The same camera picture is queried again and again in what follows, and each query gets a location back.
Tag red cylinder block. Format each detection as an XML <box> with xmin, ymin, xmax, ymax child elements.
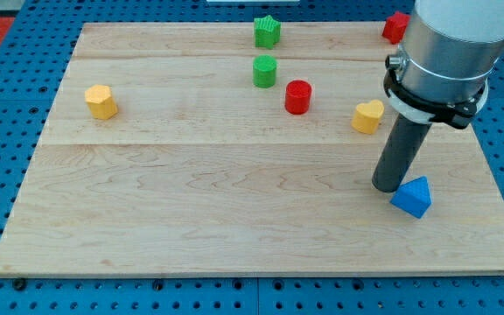
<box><xmin>284</xmin><ymin>80</ymin><xmax>312</xmax><ymax>115</ymax></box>

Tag yellow heart block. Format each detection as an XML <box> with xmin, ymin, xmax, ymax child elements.
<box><xmin>351</xmin><ymin>100</ymin><xmax>385</xmax><ymax>135</ymax></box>

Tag wooden board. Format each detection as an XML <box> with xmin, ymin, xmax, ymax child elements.
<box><xmin>0</xmin><ymin>22</ymin><xmax>504</xmax><ymax>278</ymax></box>

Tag green star block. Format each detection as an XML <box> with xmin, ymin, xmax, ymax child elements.
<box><xmin>254</xmin><ymin>15</ymin><xmax>281</xmax><ymax>49</ymax></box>

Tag blue triangle block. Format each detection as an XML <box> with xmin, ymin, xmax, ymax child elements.
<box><xmin>390</xmin><ymin>176</ymin><xmax>432</xmax><ymax>219</ymax></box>

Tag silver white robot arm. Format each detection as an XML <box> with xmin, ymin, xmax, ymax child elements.
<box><xmin>372</xmin><ymin>0</ymin><xmax>504</xmax><ymax>193</ymax></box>

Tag green cylinder block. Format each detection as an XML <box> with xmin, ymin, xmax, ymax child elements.
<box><xmin>253</xmin><ymin>54</ymin><xmax>277</xmax><ymax>88</ymax></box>

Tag black white tool flange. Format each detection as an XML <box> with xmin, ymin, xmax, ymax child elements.
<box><xmin>383</xmin><ymin>70</ymin><xmax>489</xmax><ymax>130</ymax></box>

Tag red star block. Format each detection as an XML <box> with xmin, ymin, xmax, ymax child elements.
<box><xmin>381</xmin><ymin>11</ymin><xmax>410</xmax><ymax>45</ymax></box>

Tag yellow hexagon block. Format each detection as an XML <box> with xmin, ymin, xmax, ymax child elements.
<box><xmin>84</xmin><ymin>85</ymin><xmax>118</xmax><ymax>120</ymax></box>

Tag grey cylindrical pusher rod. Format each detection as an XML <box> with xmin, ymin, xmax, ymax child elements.
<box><xmin>372</xmin><ymin>115</ymin><xmax>431</xmax><ymax>193</ymax></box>

